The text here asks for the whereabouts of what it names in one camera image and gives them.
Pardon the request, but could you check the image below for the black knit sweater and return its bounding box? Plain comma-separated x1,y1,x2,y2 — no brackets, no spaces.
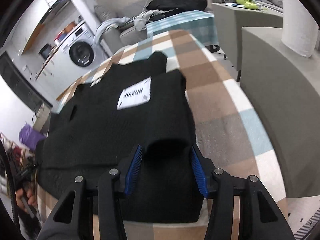
35,51,203,223

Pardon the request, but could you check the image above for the white grey clothes pile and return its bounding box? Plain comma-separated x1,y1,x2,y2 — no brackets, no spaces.
134,10,162,31

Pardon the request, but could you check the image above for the left hand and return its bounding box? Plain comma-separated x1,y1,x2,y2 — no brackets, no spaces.
15,188,37,212

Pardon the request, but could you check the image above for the purple bag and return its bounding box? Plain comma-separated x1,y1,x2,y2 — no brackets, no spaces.
18,123,46,151

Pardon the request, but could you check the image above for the checkered brown blue tablecloth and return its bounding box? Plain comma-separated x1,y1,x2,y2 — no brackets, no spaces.
37,29,288,240

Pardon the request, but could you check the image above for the black rice cooker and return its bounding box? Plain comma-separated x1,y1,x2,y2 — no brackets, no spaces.
39,43,52,60

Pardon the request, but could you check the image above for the white washing machine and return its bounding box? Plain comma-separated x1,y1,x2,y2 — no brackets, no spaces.
53,22,108,69

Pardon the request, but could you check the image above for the yellow green toy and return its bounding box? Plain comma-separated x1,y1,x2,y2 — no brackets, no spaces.
236,0,259,10

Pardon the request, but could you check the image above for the black quilted jacket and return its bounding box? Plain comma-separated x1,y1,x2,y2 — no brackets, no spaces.
146,0,208,11

